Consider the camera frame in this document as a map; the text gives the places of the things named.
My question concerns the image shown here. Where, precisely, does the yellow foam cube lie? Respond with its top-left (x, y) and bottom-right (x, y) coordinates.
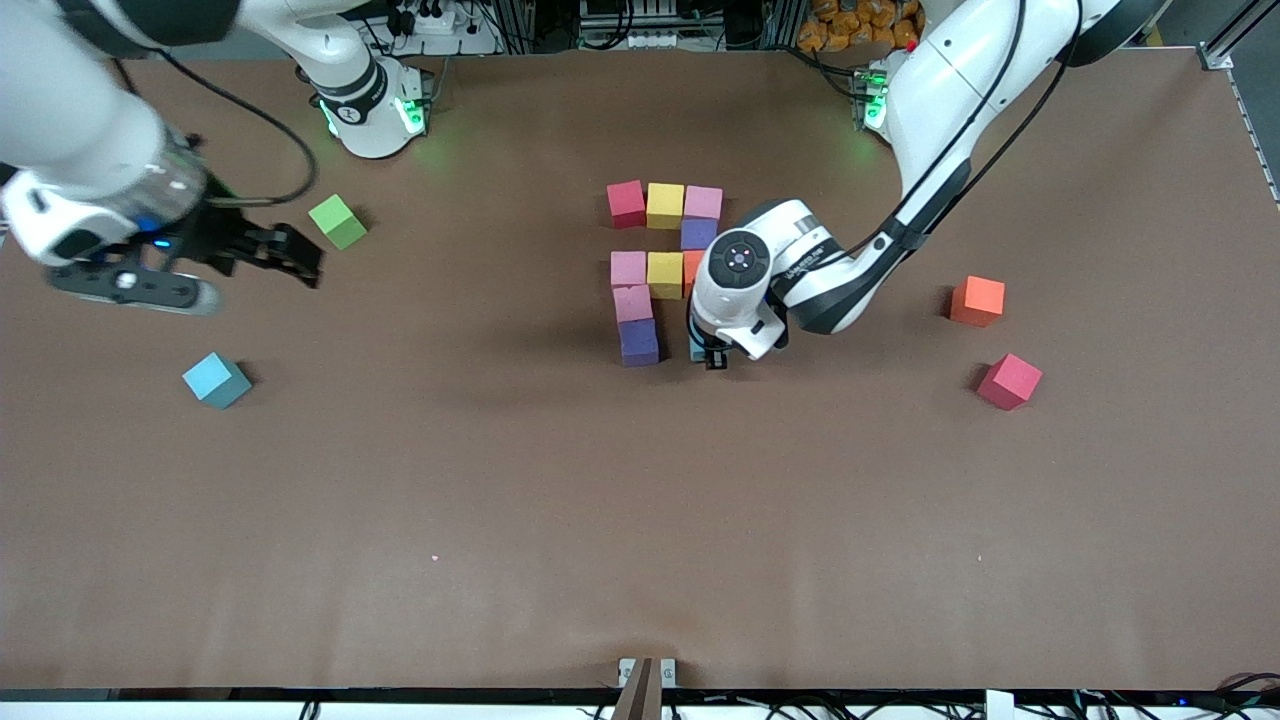
top-left (647, 251), bottom-right (685, 300)
top-left (646, 182), bottom-right (686, 231)

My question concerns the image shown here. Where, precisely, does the red foam cube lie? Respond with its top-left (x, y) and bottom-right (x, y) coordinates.
top-left (606, 180), bottom-right (648, 230)
top-left (976, 353), bottom-right (1044, 412)

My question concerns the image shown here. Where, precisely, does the green foam cube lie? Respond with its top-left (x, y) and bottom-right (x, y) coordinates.
top-left (308, 194), bottom-right (369, 251)

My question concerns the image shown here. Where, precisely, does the brown paper table cover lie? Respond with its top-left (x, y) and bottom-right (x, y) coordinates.
top-left (0, 48), bottom-right (1280, 693)

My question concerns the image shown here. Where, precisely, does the white power strip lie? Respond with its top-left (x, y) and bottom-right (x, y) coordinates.
top-left (385, 0), bottom-right (501, 56)

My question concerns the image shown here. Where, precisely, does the grey electronics rack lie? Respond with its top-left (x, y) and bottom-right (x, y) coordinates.
top-left (578, 0), bottom-right (701, 49)

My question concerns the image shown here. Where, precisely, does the orange snack bag pile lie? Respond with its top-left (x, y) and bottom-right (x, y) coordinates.
top-left (797, 0), bottom-right (926, 53)

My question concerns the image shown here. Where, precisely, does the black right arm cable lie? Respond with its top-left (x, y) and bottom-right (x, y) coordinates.
top-left (110, 45), bottom-right (319, 209)

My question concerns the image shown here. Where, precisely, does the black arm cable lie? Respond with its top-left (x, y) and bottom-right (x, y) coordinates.
top-left (840, 0), bottom-right (1086, 256)
top-left (110, 45), bottom-right (319, 209)

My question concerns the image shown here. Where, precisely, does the silver camera mount bracket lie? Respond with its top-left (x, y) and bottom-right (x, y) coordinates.
top-left (618, 657), bottom-right (678, 689)

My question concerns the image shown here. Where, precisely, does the brown camera pole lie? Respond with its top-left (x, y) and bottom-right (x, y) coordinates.
top-left (612, 658), bottom-right (663, 720)

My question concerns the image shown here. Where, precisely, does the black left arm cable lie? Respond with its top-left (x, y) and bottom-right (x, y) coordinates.
top-left (840, 0), bottom-right (1086, 256)

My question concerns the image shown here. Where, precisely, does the aluminium frame post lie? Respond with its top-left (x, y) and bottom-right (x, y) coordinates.
top-left (1198, 0), bottom-right (1280, 73)

